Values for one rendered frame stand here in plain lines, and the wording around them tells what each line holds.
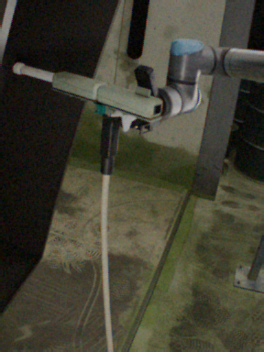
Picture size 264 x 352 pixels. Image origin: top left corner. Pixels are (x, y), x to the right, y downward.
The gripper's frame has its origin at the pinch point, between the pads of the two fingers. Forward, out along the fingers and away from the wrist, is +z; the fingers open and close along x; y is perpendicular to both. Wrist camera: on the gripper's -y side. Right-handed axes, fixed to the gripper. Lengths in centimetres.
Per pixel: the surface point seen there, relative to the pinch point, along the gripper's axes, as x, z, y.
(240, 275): -12, -115, 110
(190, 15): 75, -164, -16
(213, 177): 45, -178, 92
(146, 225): 53, -113, 106
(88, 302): 33, -40, 107
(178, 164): 69, -169, 88
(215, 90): 53, -174, 30
